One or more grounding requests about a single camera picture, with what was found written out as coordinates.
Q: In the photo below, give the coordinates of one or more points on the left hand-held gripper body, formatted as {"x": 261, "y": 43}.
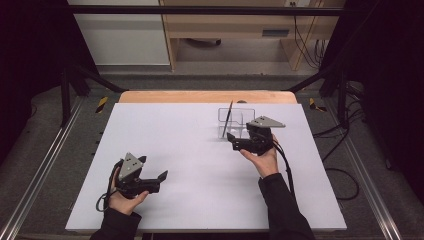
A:
{"x": 133, "y": 185}

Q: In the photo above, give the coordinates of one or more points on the black object under desk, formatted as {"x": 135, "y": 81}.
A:
{"x": 205, "y": 42}

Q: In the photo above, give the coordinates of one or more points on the black frame post with strut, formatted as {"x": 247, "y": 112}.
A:
{"x": 65, "y": 96}
{"x": 342, "y": 100}

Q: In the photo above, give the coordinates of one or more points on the person's right hand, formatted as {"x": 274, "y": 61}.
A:
{"x": 266, "y": 165}

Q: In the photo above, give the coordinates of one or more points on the clear plastic organizer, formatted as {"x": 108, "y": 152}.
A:
{"x": 238, "y": 115}

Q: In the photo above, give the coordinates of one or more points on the aluminium rail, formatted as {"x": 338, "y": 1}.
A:
{"x": 36, "y": 180}
{"x": 370, "y": 186}

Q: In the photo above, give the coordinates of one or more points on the black pencil with orange tip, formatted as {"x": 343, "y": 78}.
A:
{"x": 228, "y": 118}

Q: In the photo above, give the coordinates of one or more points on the light wooden desk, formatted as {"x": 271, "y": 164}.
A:
{"x": 230, "y": 28}

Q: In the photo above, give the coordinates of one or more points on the white board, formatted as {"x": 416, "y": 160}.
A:
{"x": 186, "y": 160}

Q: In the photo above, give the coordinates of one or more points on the wooden table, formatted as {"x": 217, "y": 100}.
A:
{"x": 200, "y": 96}

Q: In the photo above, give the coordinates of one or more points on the black horizontal frame bar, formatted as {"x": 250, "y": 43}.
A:
{"x": 200, "y": 10}

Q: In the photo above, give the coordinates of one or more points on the yellow and black tape strip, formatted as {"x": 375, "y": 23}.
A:
{"x": 101, "y": 104}
{"x": 313, "y": 105}

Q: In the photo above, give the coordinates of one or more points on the person's left hand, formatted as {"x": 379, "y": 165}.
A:
{"x": 125, "y": 205}

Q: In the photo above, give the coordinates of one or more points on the white cabinet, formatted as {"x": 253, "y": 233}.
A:
{"x": 123, "y": 40}

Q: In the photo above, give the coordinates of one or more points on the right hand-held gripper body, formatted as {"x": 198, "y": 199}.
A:
{"x": 260, "y": 141}

